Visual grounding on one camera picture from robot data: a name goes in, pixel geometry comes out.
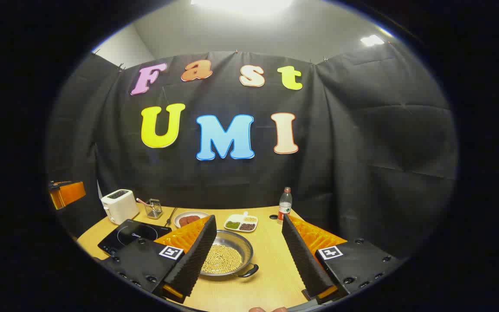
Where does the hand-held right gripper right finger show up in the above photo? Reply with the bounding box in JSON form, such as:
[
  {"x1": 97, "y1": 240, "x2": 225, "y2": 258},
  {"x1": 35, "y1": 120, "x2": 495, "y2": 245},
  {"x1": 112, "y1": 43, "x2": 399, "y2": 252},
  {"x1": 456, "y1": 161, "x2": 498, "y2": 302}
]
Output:
[{"x1": 282, "y1": 214, "x2": 406, "y2": 304}]

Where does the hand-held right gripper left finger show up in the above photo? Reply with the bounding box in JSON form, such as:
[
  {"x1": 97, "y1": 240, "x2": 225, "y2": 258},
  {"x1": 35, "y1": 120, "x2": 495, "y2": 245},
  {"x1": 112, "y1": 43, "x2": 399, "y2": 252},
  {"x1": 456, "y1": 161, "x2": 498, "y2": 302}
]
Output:
[{"x1": 101, "y1": 215, "x2": 217, "y2": 304}]

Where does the steel pot with black handles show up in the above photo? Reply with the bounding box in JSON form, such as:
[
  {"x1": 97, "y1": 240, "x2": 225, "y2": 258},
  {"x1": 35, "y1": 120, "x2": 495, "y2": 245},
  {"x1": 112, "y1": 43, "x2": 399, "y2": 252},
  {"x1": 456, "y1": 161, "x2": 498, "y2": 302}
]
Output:
[{"x1": 201, "y1": 230, "x2": 259, "y2": 278}]

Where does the black induction cooktop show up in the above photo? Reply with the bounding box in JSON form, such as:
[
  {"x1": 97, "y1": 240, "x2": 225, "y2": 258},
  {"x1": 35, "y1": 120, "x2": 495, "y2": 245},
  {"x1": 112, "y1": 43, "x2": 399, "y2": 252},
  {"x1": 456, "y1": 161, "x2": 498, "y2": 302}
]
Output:
[{"x1": 98, "y1": 219, "x2": 172, "y2": 256}]

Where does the heap of soybeans in pot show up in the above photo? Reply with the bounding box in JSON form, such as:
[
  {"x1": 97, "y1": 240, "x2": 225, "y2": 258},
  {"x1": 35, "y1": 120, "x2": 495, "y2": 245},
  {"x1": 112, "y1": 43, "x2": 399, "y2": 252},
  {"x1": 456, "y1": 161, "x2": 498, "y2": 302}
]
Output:
[{"x1": 202, "y1": 244, "x2": 243, "y2": 274}]

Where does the round white plate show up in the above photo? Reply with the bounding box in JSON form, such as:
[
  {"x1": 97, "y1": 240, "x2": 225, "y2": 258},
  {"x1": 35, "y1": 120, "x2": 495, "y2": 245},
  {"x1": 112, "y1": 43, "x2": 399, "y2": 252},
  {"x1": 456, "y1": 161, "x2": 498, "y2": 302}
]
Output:
[{"x1": 174, "y1": 211, "x2": 210, "y2": 229}]

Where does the clear water bottle red label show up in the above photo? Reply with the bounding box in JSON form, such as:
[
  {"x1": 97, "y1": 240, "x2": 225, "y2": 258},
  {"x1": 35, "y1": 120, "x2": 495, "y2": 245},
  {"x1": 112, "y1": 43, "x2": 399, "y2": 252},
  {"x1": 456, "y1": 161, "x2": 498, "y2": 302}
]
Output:
[{"x1": 278, "y1": 187, "x2": 293, "y2": 224}]

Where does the white toaster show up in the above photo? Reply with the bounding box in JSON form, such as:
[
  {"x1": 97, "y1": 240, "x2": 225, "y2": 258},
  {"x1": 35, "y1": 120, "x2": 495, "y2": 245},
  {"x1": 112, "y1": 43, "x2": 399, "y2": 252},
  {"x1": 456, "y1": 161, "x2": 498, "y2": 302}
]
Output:
[{"x1": 101, "y1": 189, "x2": 139, "y2": 225}]

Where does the white divided dish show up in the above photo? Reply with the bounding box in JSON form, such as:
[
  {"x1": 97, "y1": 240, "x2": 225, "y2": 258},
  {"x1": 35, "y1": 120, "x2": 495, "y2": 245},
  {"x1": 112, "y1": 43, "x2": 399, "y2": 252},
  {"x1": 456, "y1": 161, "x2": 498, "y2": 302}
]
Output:
[{"x1": 224, "y1": 211, "x2": 259, "y2": 233}]

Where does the large ceiling light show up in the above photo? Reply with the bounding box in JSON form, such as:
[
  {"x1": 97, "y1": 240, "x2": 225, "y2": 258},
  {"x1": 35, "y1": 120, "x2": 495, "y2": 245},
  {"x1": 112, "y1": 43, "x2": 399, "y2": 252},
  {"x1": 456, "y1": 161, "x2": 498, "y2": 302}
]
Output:
[{"x1": 191, "y1": 0, "x2": 293, "y2": 13}]

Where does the wire mesh holder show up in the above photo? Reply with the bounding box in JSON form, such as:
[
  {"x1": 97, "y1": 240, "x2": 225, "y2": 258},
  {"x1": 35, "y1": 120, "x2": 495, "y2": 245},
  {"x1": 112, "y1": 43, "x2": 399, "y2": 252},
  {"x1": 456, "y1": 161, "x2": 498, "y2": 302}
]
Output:
[{"x1": 144, "y1": 199, "x2": 163, "y2": 219}]

